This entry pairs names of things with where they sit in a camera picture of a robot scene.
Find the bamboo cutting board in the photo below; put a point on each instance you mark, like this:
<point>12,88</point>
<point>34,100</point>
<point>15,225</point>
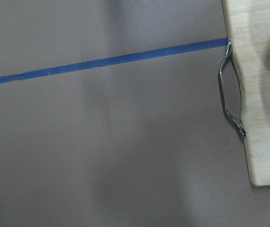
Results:
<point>248,28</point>

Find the metal cutting board handle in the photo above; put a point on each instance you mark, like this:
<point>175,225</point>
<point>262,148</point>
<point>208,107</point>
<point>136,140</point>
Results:
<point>237,124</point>

